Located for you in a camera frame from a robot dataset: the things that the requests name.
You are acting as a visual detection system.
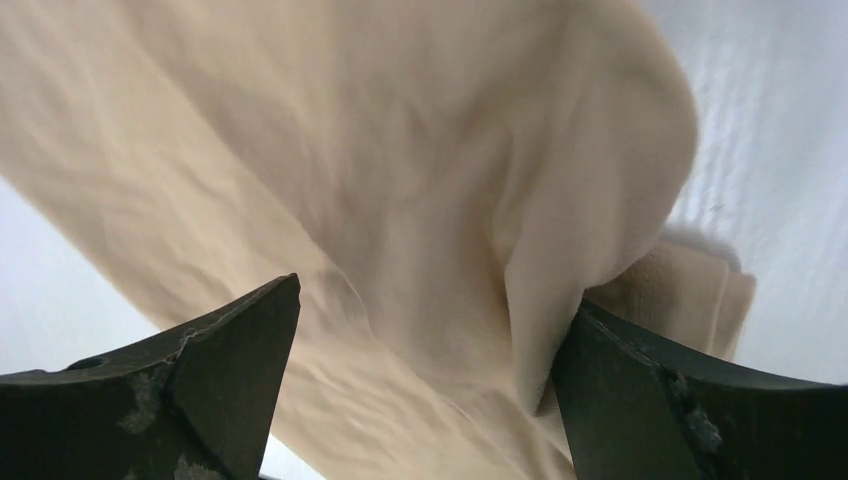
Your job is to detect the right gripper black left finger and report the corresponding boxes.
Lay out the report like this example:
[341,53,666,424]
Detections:
[1,275,300,479]

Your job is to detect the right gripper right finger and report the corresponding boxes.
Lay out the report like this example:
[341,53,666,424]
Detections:
[551,302,847,480]

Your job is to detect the beige t shirt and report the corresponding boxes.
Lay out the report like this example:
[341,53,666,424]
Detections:
[1,1,755,479]

